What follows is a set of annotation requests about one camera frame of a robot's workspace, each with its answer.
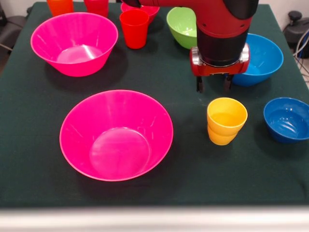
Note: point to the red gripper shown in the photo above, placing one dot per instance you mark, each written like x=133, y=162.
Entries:
x=217, y=70

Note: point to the yellow cup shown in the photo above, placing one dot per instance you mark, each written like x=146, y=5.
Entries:
x=225, y=128

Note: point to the large pink bowl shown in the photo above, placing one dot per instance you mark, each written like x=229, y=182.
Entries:
x=116, y=135
x=72, y=36

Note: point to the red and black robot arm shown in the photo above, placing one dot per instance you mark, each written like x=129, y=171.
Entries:
x=222, y=36

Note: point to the light blue bowl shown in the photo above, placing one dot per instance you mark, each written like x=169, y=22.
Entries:
x=265, y=62

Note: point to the green bowl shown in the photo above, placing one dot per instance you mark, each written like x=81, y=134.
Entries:
x=182, y=26

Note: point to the small dark blue bowl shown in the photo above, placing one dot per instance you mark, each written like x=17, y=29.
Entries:
x=287, y=120

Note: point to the dark green table cloth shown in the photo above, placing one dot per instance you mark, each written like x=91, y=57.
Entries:
x=217, y=169

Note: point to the small pink bowl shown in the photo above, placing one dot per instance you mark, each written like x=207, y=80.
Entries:
x=152, y=12

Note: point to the red cup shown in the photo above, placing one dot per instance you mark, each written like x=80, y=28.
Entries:
x=134, y=31
x=96, y=7

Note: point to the orange cup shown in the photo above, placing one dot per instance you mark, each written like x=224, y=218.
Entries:
x=60, y=7

